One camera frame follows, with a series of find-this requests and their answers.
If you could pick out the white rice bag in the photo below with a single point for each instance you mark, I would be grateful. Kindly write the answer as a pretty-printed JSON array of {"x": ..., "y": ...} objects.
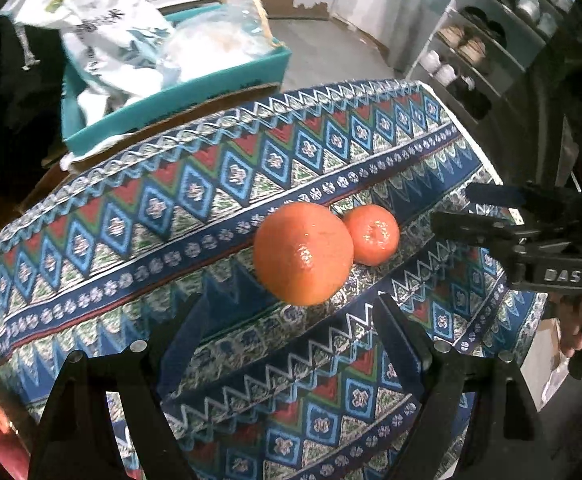
[{"x": 115, "y": 46}]

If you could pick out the small tangerine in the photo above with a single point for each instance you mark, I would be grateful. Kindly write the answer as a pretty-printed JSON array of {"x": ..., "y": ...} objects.
[
  {"x": 5, "y": 423},
  {"x": 374, "y": 232}
]

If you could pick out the red apple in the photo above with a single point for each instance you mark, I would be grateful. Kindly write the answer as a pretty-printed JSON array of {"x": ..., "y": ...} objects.
[{"x": 13, "y": 456}]

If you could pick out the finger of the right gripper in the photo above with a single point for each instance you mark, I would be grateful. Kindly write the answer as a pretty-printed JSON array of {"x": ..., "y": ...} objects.
[
  {"x": 503, "y": 240},
  {"x": 529, "y": 197}
]

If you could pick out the large orange front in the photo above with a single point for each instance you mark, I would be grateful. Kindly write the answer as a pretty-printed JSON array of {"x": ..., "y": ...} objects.
[{"x": 302, "y": 254}]

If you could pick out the small tangerine front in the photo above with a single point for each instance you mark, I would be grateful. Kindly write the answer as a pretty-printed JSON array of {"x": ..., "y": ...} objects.
[{"x": 374, "y": 232}]

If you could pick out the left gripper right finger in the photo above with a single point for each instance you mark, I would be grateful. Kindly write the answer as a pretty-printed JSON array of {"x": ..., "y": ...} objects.
[{"x": 504, "y": 438}]

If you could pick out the shoe rack with shoes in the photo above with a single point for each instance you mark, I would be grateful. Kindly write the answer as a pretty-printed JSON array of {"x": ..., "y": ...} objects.
[{"x": 478, "y": 48}]

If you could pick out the patterned blue tablecloth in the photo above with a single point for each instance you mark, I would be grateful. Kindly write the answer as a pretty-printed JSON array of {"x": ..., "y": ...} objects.
[{"x": 274, "y": 390}]

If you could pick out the person right hand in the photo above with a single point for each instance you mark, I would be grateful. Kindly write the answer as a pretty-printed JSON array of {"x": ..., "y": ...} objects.
[{"x": 569, "y": 313}]

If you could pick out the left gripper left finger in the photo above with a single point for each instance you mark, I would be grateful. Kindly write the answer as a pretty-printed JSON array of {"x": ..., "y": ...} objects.
[{"x": 75, "y": 437}]

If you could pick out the teal plastic crate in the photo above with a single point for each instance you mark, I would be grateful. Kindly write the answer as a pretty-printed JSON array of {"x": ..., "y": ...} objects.
[{"x": 173, "y": 100}]

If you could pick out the black hanging coat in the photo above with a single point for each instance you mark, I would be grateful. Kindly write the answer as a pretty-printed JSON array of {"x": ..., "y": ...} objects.
[{"x": 32, "y": 66}]

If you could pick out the clear plastic bag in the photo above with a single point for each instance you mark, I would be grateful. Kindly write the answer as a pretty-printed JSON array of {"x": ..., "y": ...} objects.
[{"x": 228, "y": 36}]

